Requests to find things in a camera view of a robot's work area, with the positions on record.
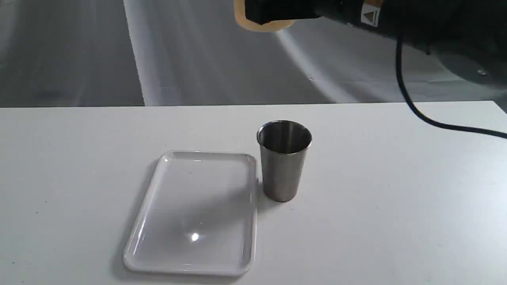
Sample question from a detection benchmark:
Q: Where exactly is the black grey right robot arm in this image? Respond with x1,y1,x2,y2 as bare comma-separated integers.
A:
244,0,507,88

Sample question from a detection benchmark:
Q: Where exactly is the stainless steel cup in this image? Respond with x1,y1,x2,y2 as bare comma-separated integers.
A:
256,120,312,203

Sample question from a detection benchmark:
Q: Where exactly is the white plastic tray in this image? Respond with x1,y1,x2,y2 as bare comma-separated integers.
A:
122,151,258,277

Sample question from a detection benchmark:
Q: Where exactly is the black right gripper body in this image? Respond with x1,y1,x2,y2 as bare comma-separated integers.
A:
245,0,337,23

